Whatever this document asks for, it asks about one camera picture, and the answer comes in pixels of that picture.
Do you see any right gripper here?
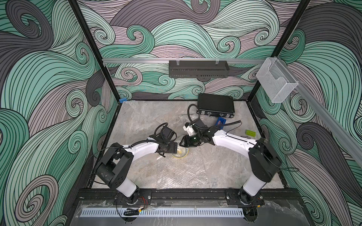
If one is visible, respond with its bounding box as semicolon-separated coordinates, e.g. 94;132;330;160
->
178;133;203;147

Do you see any yellow patterned ceramic bowl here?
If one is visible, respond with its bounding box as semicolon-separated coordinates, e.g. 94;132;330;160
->
172;146;189;159

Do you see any clear bubble wrap sheet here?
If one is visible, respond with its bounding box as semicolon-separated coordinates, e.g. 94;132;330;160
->
179;112;197;128
156;147;208;189

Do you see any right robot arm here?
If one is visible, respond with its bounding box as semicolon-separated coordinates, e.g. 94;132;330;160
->
180;119;282;205

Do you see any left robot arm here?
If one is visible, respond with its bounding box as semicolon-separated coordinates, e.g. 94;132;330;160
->
95;122;178;202

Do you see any blue tape dispenser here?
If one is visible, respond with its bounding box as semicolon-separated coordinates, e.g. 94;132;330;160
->
215;117;226;126

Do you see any black hard case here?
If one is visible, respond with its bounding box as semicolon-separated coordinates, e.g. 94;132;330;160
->
198;93;235;118

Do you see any green sticky note pad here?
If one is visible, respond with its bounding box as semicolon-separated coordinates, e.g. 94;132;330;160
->
245;130;256;137

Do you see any blue corner clip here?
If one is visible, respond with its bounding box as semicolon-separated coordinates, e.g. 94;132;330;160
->
119;98;127;104

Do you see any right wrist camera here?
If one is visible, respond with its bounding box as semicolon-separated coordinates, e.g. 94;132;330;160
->
183;123;196;137

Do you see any black perforated wall tray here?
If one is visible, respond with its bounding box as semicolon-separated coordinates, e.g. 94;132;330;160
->
168;61;230;80

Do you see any aluminium rail back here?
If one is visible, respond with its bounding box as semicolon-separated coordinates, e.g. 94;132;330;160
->
102;57;265;64

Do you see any aluminium rail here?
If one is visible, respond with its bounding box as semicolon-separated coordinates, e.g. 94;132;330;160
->
281;61;362;164
102;57;265;64

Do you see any white slotted cable duct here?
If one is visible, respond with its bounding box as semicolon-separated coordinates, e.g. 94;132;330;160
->
80;207;244;218

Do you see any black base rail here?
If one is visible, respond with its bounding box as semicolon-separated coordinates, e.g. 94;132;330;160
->
76;188;301;206

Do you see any clear acrylic wall holder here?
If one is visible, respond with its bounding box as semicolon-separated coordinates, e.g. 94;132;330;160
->
256;57;298;103

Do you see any aluminium rail right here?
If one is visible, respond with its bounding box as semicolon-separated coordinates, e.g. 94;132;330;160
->
281;61;362;164

